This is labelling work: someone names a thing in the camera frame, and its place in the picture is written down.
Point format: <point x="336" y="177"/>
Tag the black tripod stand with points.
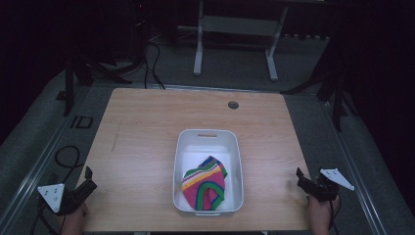
<point x="332" y="88"/>
<point x="81" y="65"/>

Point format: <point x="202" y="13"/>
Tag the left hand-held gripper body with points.
<point x="70" y="197"/>

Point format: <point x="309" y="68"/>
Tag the white plastic basket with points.
<point x="208" y="143"/>

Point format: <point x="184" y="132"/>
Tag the striped colourful cloth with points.
<point x="204" y="189"/>

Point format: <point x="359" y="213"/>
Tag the white metal stand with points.
<point x="236" y="26"/>

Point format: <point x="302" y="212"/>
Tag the person's right hand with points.
<point x="321" y="215"/>

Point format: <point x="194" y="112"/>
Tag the person's left hand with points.
<point x="74" y="222"/>

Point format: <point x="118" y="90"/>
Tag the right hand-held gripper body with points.
<point x="323" y="186"/>

